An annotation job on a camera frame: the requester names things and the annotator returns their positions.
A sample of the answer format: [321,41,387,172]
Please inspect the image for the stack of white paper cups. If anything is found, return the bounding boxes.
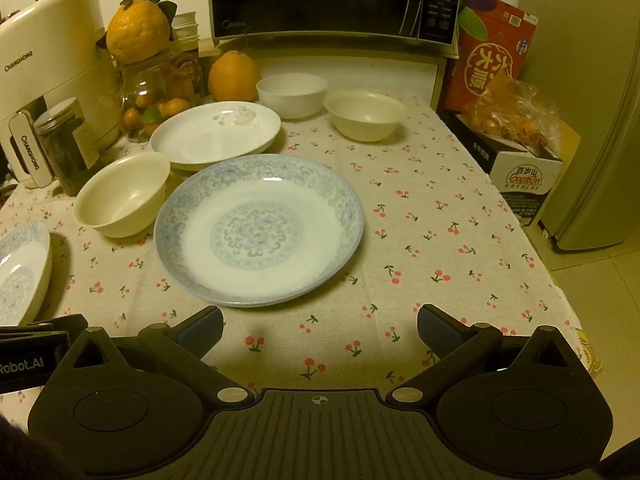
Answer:
[170,10,201,42]

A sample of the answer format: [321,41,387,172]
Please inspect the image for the cherry print tablecloth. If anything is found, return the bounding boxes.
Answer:
[0,92,608,411]

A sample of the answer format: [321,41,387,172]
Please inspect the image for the refrigerator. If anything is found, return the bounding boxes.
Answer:
[520,0,640,252]

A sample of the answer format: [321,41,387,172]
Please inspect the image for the dark tea jar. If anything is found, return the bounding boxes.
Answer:
[32,96,101,197]

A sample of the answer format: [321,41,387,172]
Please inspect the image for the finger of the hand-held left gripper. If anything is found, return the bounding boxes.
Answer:
[37,314,89,347]

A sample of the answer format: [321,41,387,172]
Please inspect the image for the blue patterned plate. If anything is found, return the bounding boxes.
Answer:
[153,154,365,308]
[0,221,53,327]

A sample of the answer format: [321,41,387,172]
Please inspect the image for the beige microwave shelf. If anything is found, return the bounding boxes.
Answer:
[200,35,458,111]

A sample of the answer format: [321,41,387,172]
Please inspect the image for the large citrus with leaves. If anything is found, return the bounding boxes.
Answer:
[97,0,178,66]

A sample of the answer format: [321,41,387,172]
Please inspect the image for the large orange citrus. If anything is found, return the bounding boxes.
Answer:
[207,50,262,103]

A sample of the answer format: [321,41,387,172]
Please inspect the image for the glass jar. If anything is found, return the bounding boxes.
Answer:
[116,52,202,143]

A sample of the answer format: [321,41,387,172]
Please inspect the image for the white and black cardboard box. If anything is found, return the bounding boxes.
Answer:
[440,107,583,228]

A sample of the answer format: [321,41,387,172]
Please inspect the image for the mandarins in glass jar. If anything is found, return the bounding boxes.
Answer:
[122,87,193,137]

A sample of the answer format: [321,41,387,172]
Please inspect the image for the cream bowl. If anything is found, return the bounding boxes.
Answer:
[74,151,172,239]
[323,91,408,143]

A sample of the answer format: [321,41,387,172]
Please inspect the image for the cream air fryer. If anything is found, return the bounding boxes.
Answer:
[0,0,123,189]

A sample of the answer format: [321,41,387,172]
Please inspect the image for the red carton box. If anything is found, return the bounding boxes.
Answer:
[442,0,540,113]

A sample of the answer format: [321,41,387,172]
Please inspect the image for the plastic bag of oranges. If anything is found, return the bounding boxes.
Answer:
[460,77,581,156]

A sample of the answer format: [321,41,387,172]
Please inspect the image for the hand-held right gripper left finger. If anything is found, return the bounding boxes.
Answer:
[65,306,257,408]

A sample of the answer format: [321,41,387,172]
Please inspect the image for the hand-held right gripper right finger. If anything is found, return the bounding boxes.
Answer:
[387,304,587,408]

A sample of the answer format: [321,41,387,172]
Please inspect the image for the white plate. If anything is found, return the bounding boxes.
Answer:
[150,101,282,172]

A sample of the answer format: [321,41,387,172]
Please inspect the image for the white bowl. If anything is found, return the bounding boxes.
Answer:
[256,73,328,120]

